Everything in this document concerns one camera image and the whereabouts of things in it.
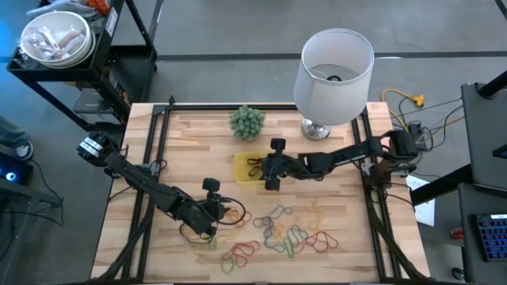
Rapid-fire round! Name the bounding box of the orange packet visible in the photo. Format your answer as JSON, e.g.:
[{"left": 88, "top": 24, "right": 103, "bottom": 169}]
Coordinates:
[{"left": 86, "top": 0, "right": 111, "bottom": 13}]

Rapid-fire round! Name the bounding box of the person's shoe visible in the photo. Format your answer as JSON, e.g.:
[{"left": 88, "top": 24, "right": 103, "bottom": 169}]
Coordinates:
[{"left": 13, "top": 140, "right": 35, "bottom": 162}]

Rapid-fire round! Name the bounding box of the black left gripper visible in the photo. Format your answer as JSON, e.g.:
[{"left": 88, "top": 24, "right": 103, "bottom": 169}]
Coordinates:
[{"left": 173, "top": 177, "right": 231, "bottom": 238}]

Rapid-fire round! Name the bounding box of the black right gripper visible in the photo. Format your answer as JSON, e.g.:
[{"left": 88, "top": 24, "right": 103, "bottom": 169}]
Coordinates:
[{"left": 257, "top": 138, "right": 304, "bottom": 192}]

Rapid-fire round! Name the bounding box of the yellow extension cable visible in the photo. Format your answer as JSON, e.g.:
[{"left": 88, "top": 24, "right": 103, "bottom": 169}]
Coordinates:
[{"left": 380, "top": 89, "right": 425, "bottom": 144}]

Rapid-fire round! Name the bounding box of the white shade table lamp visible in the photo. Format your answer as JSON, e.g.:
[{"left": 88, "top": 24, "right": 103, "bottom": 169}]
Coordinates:
[{"left": 292, "top": 28, "right": 375, "bottom": 143}]

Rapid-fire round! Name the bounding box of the white bowl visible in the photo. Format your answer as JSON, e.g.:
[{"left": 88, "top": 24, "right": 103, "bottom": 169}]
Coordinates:
[
  {"left": 23, "top": 23, "right": 97, "bottom": 70},
  {"left": 19, "top": 10, "right": 93, "bottom": 67}
]

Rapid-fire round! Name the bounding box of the black keyboard desk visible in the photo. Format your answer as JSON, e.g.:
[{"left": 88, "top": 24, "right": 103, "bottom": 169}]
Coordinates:
[{"left": 457, "top": 181, "right": 507, "bottom": 285}]

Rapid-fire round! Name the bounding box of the black equipment box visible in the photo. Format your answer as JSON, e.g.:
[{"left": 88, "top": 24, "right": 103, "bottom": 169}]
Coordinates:
[{"left": 73, "top": 87, "right": 120, "bottom": 116}]

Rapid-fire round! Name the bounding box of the plastic wrapped snack pack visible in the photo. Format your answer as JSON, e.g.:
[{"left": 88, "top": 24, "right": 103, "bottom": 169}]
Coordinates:
[
  {"left": 21, "top": 26, "right": 60, "bottom": 60},
  {"left": 55, "top": 25, "right": 86, "bottom": 55}
]

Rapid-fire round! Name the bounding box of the black pole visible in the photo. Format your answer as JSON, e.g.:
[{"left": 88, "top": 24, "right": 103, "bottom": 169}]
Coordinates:
[{"left": 477, "top": 69, "right": 507, "bottom": 100}]

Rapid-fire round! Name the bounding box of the clear plastic bag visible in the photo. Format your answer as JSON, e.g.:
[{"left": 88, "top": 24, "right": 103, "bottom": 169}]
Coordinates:
[{"left": 25, "top": 0, "right": 98, "bottom": 19}]

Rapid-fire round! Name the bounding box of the black utility cart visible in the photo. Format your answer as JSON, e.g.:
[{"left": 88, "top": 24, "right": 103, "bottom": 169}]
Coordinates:
[{"left": 6, "top": 0, "right": 166, "bottom": 134}]

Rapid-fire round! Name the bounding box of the black left camera cable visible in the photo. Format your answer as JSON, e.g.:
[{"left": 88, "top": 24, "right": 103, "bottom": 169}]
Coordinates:
[{"left": 215, "top": 196, "right": 247, "bottom": 226}]

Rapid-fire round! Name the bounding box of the black computer with blue light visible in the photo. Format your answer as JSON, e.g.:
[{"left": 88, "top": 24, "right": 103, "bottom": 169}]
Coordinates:
[{"left": 0, "top": 152, "right": 35, "bottom": 187}]

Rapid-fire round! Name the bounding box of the keyboard with coloured keys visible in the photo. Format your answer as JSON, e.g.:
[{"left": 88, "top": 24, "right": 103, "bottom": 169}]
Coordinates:
[{"left": 475, "top": 213, "right": 507, "bottom": 262}]

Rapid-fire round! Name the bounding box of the black metal bar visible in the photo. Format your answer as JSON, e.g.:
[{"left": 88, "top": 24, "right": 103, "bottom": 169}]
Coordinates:
[{"left": 410, "top": 164, "right": 476, "bottom": 207}]

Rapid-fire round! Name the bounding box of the yellow plastic bin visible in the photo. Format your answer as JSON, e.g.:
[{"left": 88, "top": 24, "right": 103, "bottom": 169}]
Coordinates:
[{"left": 234, "top": 152, "right": 265, "bottom": 186}]

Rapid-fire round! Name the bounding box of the white paper sheet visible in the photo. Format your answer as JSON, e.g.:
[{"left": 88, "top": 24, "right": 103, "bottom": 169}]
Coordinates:
[{"left": 406, "top": 176, "right": 436, "bottom": 227}]

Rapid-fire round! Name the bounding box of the large thin black rubber band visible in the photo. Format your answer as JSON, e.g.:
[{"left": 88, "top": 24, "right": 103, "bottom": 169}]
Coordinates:
[{"left": 178, "top": 223, "right": 217, "bottom": 245}]

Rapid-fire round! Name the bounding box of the purple rubber band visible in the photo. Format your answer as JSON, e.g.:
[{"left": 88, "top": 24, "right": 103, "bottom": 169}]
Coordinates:
[{"left": 285, "top": 224, "right": 310, "bottom": 254}]

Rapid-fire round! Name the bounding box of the green artificial succulent ball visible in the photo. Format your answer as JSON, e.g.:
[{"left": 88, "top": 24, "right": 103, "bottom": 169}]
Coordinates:
[{"left": 228, "top": 104, "right": 266, "bottom": 141}]

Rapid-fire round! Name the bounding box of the black aluminium extrusion frame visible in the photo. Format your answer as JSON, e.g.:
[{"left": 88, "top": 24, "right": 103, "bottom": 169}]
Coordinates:
[{"left": 91, "top": 96, "right": 432, "bottom": 284}]

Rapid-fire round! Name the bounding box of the person's leg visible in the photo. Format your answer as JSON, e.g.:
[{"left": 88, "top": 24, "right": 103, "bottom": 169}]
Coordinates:
[{"left": 0, "top": 114, "right": 28, "bottom": 148}]

